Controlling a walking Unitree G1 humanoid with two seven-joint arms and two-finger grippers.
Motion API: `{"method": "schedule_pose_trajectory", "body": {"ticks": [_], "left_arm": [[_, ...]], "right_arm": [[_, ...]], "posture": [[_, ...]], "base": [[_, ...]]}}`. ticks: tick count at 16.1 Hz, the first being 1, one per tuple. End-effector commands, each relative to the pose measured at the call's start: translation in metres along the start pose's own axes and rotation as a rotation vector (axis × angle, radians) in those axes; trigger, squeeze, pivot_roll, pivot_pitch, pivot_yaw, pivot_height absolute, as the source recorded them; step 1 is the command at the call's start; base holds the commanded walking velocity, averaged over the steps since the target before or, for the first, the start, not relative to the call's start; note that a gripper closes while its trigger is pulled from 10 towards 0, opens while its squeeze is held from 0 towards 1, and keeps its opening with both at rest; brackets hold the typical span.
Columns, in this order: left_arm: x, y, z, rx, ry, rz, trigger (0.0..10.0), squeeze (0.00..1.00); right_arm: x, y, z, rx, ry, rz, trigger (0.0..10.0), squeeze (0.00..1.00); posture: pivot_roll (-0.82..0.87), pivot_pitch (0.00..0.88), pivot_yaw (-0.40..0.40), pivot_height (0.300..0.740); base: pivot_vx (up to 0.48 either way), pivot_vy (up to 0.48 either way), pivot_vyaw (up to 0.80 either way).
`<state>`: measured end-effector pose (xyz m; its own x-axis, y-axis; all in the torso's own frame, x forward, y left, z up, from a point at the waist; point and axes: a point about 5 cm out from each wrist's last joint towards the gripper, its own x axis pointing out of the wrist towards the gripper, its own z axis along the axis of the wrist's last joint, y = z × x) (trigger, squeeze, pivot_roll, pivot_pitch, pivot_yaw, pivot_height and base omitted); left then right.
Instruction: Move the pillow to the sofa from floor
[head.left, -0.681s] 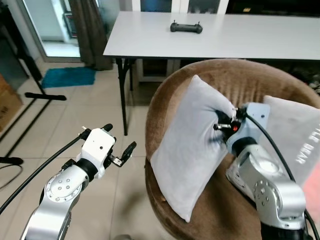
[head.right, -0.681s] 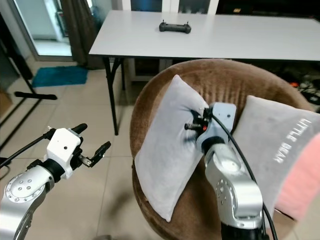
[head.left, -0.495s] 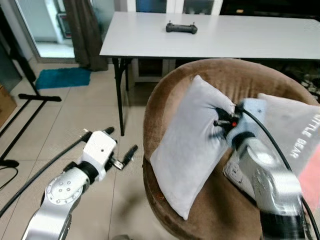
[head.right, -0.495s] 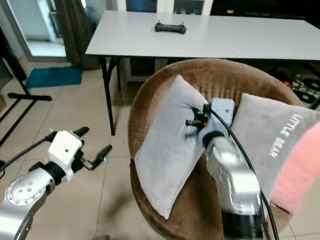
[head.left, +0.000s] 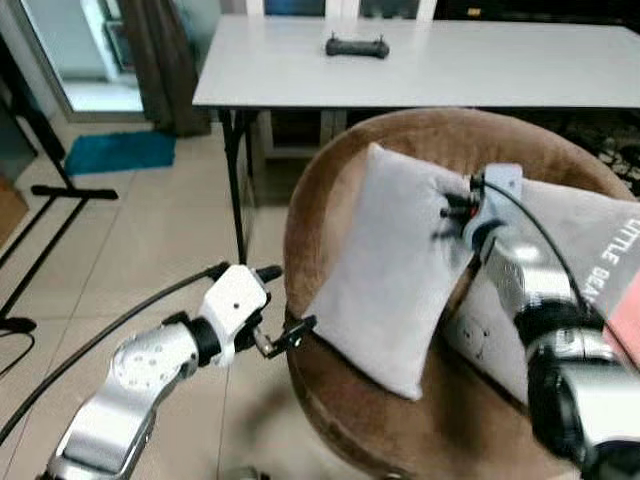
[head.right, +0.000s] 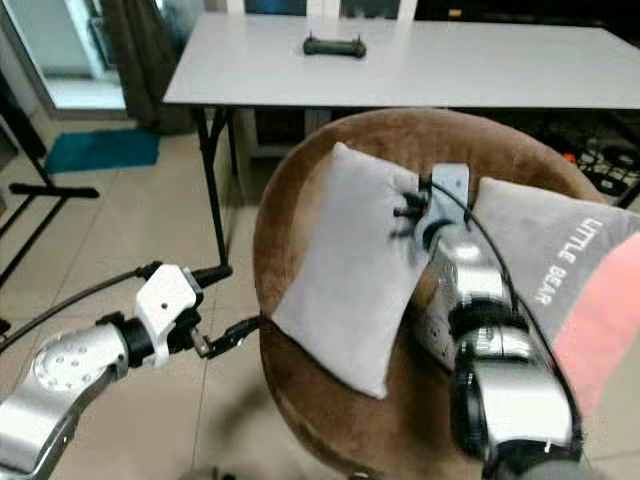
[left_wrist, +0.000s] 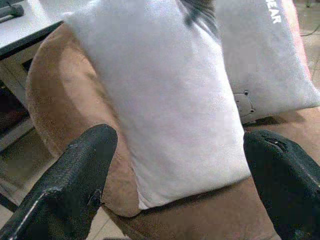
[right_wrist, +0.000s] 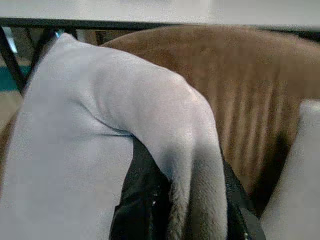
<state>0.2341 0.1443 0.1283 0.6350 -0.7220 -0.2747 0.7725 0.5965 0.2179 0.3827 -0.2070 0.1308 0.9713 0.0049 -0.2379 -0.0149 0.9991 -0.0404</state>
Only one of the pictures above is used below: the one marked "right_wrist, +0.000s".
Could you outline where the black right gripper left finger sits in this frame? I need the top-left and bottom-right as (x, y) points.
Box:
(110, 136), (174, 240)

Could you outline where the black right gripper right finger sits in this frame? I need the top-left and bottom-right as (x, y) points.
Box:
(219, 147), (268, 240)

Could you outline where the light grey pillow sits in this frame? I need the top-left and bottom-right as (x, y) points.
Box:
(0, 32), (229, 240)

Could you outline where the light grey cushion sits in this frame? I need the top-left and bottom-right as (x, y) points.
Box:
(259, 99), (320, 240)

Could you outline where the white table with black frame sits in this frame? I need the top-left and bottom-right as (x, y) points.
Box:
(0, 0), (320, 96)

